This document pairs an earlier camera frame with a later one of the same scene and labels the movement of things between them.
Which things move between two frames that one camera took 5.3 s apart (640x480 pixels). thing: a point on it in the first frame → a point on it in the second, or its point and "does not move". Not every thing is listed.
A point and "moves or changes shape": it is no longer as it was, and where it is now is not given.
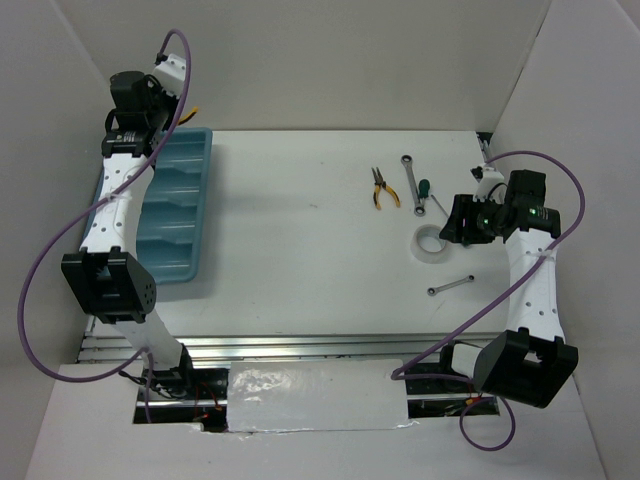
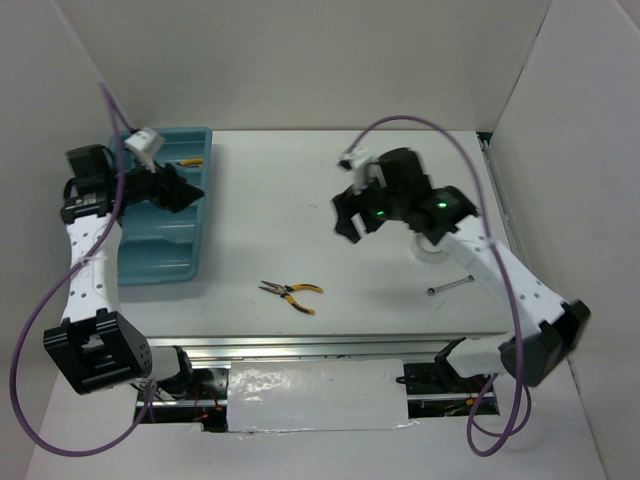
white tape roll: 426,245 does not move
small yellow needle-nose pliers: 379,182 moves or changes shape
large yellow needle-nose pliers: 188,116 → 283,291
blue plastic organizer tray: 172,209 does not move
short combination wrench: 432,291 does not move
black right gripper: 463,206 → 346,204
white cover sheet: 316,395 does not move
